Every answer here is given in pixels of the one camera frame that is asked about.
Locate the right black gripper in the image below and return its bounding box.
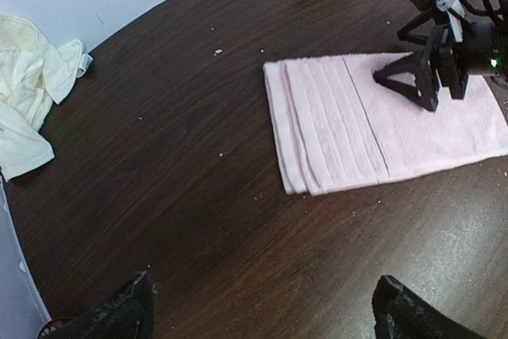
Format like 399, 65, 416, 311
373, 21, 507, 112

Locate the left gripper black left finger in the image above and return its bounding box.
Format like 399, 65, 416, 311
39, 272, 155, 338

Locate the pink towel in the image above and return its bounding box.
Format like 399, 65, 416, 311
264, 53, 507, 195

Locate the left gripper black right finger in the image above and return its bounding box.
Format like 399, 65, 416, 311
372, 275, 483, 339

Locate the cream crumpled towel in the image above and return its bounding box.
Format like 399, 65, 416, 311
1, 16, 93, 181

